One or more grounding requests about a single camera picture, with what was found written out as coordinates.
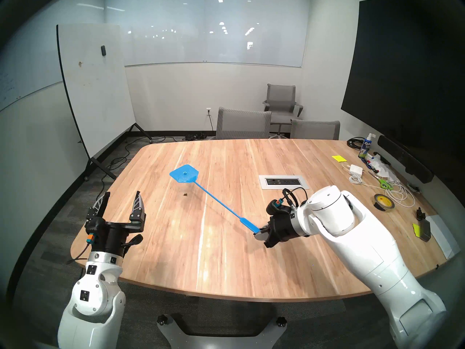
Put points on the black video sound bar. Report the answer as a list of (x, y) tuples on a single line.
[(403, 157)]

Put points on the whiteboard cleaner spray bottle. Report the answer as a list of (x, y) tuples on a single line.
[(365, 146)]

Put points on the white paper sheet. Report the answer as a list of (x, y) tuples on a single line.
[(443, 235)]

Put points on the small yellow sticky note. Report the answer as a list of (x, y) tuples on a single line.
[(416, 230)]

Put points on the grey table power outlet box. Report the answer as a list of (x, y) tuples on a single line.
[(283, 182)]

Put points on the wall whiteboard with blue writing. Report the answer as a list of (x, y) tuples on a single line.
[(29, 68)]

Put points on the crumpled white cloth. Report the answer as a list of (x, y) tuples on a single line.
[(385, 172)]

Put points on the pack of whiteboard markers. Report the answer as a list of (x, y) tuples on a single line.
[(372, 165)]

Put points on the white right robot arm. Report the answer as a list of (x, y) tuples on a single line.
[(363, 243)]

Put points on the grey armrest office chair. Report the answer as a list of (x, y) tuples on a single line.
[(281, 101)]

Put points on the white power adapter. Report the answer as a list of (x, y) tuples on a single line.
[(357, 169)]

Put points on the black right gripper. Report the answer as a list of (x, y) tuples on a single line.
[(282, 224)]

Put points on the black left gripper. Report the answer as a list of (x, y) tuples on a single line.
[(114, 240)]

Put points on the large black wall screen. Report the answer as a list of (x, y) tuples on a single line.
[(407, 79)]

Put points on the blue plastic fly swatter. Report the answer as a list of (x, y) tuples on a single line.
[(184, 174)]

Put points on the yellow sticky note pad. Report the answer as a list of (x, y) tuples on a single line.
[(339, 158)]

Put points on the black yellow tape roll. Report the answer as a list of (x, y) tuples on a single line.
[(379, 206)]

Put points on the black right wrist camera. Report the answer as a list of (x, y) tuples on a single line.
[(268, 244)]

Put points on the freestanding whiteboard with black stand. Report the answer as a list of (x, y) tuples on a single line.
[(94, 97)]

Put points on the grey mesh office chair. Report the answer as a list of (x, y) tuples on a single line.
[(315, 131), (243, 124)]

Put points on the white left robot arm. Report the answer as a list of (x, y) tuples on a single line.
[(94, 297)]

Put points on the wide glass wall whiteboard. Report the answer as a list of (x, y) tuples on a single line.
[(218, 43)]

